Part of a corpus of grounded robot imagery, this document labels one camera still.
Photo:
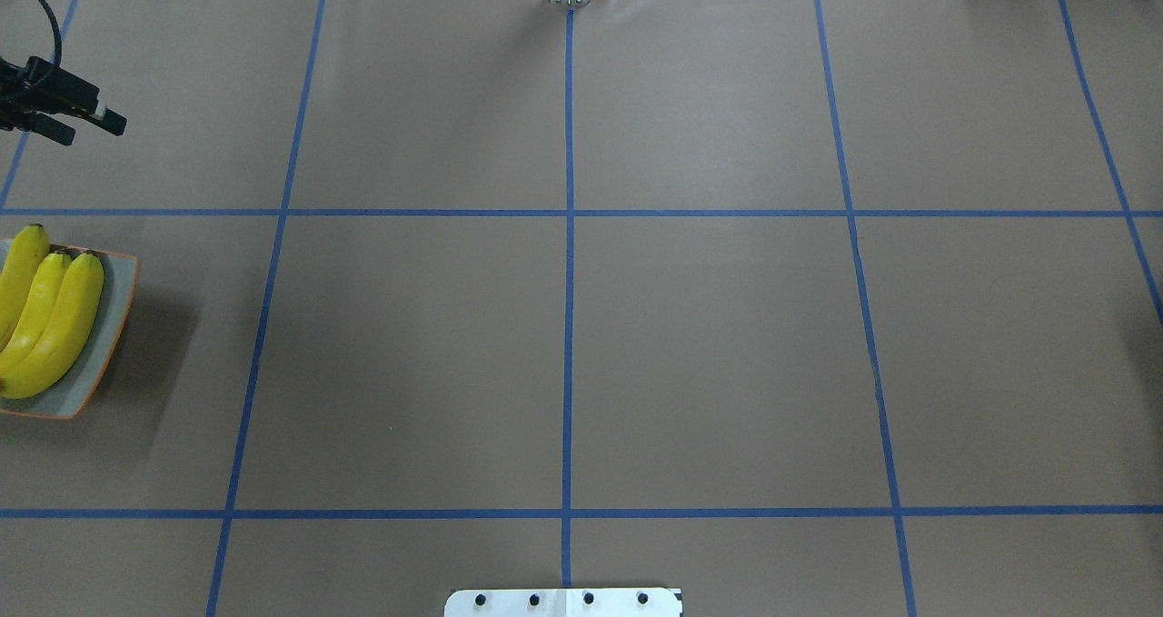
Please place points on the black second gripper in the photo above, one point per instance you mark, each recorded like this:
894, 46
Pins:
56, 101

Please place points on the yellow banana basket top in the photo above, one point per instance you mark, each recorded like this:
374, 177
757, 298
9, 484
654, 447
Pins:
23, 258

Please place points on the yellow banana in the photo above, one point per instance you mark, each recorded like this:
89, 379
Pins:
39, 305
66, 333

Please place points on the grey square plate orange rim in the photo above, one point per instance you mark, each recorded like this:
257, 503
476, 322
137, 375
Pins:
68, 396

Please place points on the white pillar with base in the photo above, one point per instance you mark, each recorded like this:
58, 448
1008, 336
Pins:
609, 601

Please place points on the brown paper table cover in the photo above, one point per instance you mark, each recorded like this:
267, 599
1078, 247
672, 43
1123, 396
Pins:
835, 307

